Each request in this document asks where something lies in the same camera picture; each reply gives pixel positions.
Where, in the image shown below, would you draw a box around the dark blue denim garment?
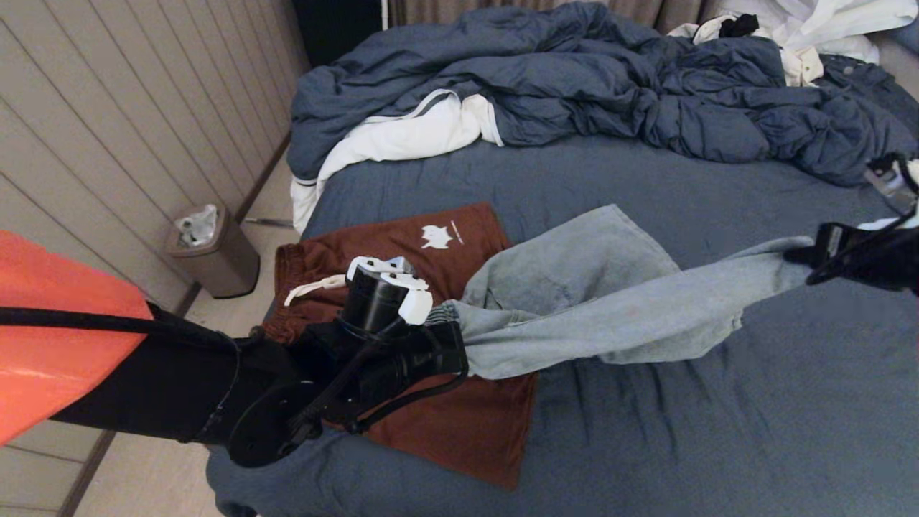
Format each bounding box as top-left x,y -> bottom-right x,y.
818,54 -> 919,112

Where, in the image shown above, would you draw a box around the dark blue crumpled duvet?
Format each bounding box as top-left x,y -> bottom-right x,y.
287,2 -> 919,187

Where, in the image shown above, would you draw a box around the small black garment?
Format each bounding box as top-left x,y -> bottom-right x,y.
718,13 -> 760,38

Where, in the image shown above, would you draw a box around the blue pillow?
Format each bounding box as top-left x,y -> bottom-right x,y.
887,14 -> 919,55

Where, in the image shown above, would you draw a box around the dark cabinet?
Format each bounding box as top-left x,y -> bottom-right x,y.
292,0 -> 383,69

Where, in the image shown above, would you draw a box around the brown trash bin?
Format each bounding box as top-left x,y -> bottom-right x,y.
164,205 -> 261,299

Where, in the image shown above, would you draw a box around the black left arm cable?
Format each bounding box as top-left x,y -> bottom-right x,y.
0,305 -> 241,356

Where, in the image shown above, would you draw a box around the beige curtain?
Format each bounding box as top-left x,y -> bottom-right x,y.
388,0 -> 726,35

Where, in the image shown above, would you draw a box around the bed with blue sheet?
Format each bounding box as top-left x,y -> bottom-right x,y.
207,133 -> 919,517

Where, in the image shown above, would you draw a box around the white crumpled clothing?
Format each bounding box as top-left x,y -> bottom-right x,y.
718,0 -> 919,64

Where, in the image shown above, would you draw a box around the rust brown drawstring shorts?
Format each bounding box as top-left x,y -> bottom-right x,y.
262,202 -> 538,491

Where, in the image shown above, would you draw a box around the light blue denim shorts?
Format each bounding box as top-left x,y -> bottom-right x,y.
431,205 -> 816,380

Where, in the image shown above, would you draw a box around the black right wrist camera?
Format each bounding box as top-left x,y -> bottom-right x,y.
865,152 -> 919,216

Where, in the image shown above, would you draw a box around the black and white left wrist camera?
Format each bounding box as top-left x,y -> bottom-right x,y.
343,256 -> 433,338

